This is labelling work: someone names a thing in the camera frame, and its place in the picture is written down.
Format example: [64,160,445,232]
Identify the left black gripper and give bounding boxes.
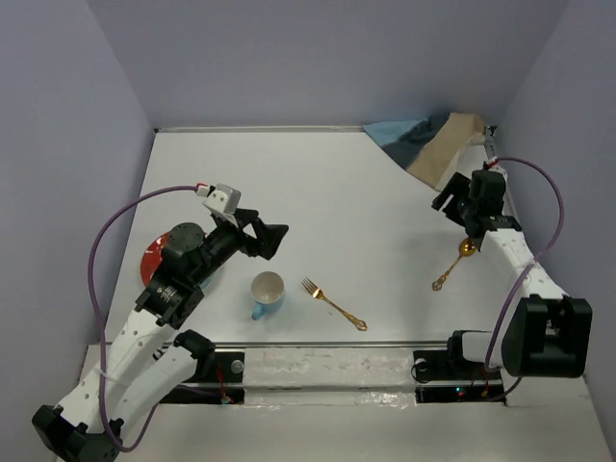
[192,207,288,285]

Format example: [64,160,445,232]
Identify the gold spoon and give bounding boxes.
[431,238,476,292]

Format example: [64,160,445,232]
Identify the striped cloth placemat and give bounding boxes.
[363,113,487,192]

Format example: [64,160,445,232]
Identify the light blue mug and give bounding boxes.
[250,271,285,321]

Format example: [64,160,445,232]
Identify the gold fork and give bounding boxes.
[301,278,368,332]

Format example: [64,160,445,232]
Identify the red plate with teal flower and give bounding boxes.
[139,230,227,290]

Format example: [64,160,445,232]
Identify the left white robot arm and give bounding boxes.
[33,209,289,461]

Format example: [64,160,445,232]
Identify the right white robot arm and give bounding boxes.
[432,169,593,378]

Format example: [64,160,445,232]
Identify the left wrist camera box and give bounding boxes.
[203,183,242,216]

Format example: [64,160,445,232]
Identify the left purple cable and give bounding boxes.
[87,185,203,453]

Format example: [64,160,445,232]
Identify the purple cable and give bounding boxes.
[87,185,203,453]
[484,156,565,374]

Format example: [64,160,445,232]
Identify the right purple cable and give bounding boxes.
[484,156,565,374]

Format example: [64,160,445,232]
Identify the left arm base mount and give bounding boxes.
[160,348,245,405]

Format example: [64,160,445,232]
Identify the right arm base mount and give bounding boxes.
[410,349,505,404]

